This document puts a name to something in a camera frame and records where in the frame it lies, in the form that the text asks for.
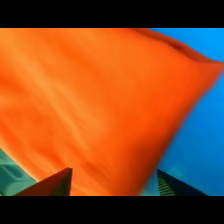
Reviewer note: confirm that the orange garment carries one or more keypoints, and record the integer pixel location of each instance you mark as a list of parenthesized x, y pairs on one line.
[(100, 106)]

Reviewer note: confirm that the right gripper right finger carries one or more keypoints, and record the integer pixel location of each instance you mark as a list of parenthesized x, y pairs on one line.
[(173, 186)]

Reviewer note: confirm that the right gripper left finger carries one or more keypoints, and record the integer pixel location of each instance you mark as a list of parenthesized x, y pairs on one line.
[(56, 185)]

